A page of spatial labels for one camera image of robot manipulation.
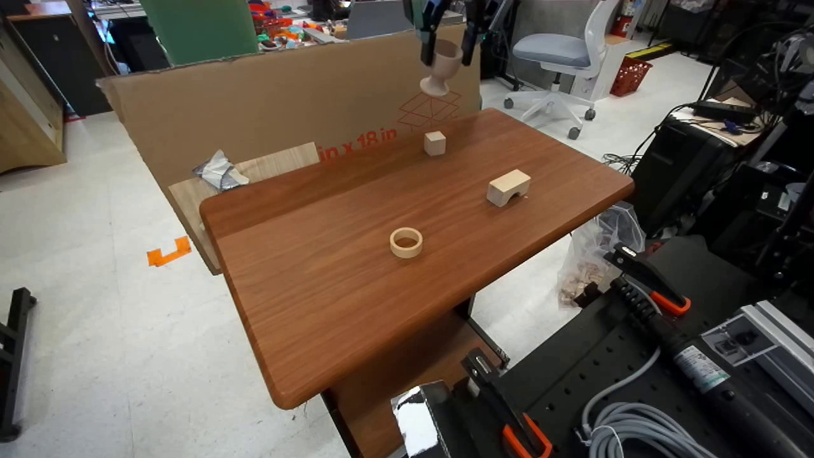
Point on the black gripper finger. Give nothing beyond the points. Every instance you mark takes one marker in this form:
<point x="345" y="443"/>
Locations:
<point x="471" y="30"/>
<point x="432" y="30"/>

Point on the light wooden cup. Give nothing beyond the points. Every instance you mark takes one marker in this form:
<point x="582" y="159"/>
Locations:
<point x="441" y="73"/>

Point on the grey white office chair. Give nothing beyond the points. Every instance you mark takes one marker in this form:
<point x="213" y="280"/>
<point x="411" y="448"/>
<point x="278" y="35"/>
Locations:
<point x="564" y="53"/>

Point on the small wooden cube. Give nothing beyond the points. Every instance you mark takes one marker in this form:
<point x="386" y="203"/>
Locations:
<point x="437" y="144"/>

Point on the wooden arch block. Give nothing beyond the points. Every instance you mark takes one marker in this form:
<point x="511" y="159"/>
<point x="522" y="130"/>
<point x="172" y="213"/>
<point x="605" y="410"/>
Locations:
<point x="508" y="185"/>

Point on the large brown cardboard sheet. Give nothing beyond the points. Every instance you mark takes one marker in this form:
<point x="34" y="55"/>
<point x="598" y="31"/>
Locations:
<point x="282" y="103"/>

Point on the light plywood board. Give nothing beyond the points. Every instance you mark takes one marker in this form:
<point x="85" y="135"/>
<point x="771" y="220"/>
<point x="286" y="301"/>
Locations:
<point x="270" y="163"/>

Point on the green board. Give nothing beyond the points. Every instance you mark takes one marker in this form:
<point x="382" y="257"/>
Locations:
<point x="200" y="30"/>

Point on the crumpled grey plastic wrap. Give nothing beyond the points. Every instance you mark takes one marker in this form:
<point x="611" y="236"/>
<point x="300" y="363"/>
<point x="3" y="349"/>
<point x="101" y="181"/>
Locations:
<point x="219" y="172"/>

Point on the clear plastic bag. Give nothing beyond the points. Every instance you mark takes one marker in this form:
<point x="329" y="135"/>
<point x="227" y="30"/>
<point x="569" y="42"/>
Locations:
<point x="598" y="256"/>

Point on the brown table base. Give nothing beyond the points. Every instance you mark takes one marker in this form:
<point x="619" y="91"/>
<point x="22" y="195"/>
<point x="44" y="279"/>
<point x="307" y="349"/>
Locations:
<point x="399" y="372"/>

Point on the wooden cabinet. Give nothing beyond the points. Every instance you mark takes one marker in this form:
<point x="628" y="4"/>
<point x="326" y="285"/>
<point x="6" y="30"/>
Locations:
<point x="27" y="111"/>

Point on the black cylindrical bar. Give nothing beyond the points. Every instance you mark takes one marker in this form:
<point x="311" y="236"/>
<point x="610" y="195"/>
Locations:
<point x="704" y="372"/>

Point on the black metal stand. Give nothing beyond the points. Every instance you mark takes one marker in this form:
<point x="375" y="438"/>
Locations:
<point x="12" y="358"/>

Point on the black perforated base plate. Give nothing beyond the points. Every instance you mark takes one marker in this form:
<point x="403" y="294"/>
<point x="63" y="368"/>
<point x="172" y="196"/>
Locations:
<point x="628" y="358"/>

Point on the silver aluminium extrusion rail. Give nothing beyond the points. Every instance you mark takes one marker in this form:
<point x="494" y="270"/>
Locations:
<point x="779" y="348"/>

